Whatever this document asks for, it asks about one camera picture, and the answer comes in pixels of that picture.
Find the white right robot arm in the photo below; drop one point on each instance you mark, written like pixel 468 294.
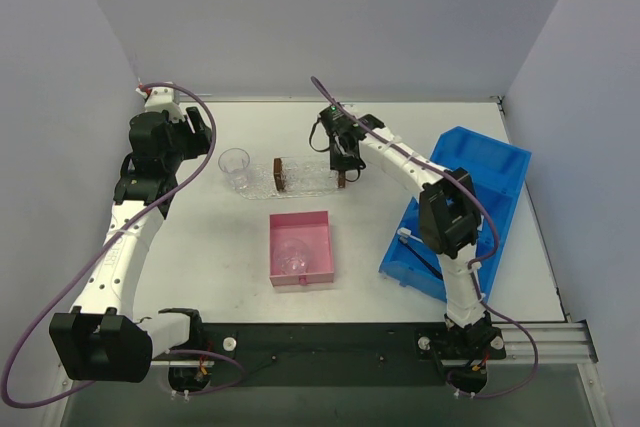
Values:
pixel 449 219

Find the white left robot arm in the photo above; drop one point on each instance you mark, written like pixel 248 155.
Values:
pixel 99 339

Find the aluminium frame rail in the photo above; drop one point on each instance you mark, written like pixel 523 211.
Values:
pixel 548 342

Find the pink plastic drawer box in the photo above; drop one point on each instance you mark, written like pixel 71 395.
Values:
pixel 313 228

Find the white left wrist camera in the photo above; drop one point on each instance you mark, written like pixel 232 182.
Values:
pixel 162 99

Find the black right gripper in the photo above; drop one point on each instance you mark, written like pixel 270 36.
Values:
pixel 344 158

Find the clear textured glass tray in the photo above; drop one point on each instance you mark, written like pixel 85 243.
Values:
pixel 306 176

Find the brown wooden holder block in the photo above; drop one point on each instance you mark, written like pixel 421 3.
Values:
pixel 278 175
pixel 341 179

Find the black toothbrush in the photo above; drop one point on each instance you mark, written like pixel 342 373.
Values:
pixel 436 273

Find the white toothbrush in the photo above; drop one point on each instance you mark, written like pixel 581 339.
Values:
pixel 405 235

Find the clear plastic cup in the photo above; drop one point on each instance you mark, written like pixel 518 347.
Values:
pixel 292 257
pixel 234 164

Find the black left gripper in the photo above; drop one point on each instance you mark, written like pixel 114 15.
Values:
pixel 192 132

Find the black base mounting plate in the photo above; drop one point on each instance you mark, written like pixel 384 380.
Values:
pixel 334 355

